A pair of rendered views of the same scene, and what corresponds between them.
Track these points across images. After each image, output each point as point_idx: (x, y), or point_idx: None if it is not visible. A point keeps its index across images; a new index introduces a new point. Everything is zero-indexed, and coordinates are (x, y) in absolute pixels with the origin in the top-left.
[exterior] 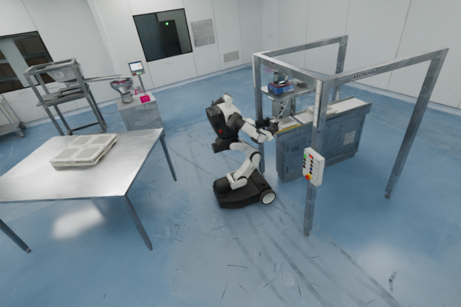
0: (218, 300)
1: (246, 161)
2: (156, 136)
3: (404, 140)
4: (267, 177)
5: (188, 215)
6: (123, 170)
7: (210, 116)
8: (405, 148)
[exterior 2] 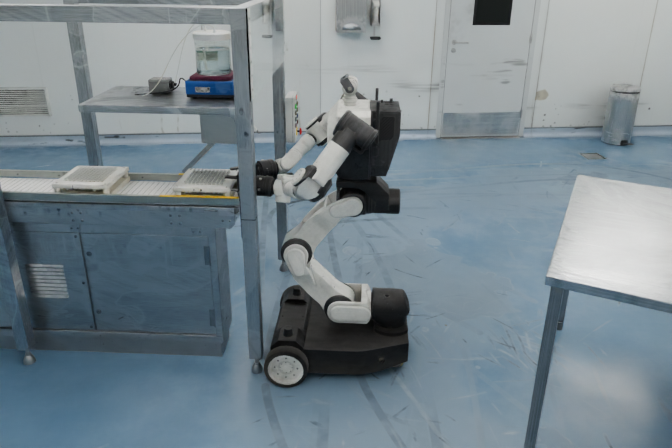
0: (444, 259)
1: (315, 267)
2: (558, 252)
3: (97, 147)
4: (248, 363)
5: (481, 354)
6: (607, 202)
7: (398, 101)
8: (101, 157)
